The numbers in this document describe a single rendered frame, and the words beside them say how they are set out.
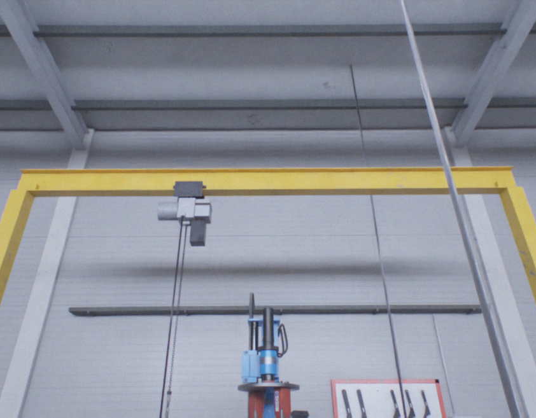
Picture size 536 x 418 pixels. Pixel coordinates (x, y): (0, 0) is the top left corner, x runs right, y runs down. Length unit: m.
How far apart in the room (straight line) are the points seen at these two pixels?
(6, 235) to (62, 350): 2.57
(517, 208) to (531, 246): 0.42
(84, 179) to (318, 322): 3.75
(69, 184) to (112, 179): 0.45
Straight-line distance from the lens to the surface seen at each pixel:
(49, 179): 4.95
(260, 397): 4.14
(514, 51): 7.26
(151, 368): 6.27
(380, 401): 6.17
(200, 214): 4.08
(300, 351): 6.11
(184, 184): 4.29
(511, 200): 4.82
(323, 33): 6.60
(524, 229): 4.70
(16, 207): 4.81
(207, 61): 7.11
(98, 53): 7.46
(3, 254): 4.59
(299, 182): 4.35
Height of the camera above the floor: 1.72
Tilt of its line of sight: 29 degrees up
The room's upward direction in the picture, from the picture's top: straight up
